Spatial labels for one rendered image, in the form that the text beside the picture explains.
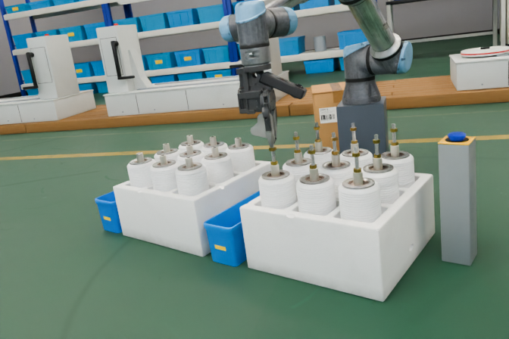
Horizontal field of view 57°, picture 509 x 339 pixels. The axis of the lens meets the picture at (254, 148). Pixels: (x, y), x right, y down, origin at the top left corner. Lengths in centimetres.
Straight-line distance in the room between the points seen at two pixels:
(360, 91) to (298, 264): 87
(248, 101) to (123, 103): 290
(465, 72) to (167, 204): 236
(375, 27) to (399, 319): 98
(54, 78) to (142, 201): 304
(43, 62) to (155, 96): 113
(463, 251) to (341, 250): 32
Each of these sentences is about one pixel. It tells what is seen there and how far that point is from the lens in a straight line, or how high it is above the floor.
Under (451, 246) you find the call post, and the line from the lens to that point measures 130.
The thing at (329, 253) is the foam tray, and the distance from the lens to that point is 116.
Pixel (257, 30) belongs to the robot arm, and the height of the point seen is 63.
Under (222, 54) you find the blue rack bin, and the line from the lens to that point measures 645.
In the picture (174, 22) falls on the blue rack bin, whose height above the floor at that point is 86.
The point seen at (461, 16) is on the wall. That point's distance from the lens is 970.
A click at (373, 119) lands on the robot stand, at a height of 24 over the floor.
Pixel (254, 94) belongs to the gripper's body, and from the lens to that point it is 118.
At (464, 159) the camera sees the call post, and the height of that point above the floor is 28.
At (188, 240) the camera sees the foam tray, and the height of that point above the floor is 5.
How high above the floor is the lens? 63
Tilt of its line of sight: 14 degrees down
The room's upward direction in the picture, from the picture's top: 7 degrees counter-clockwise
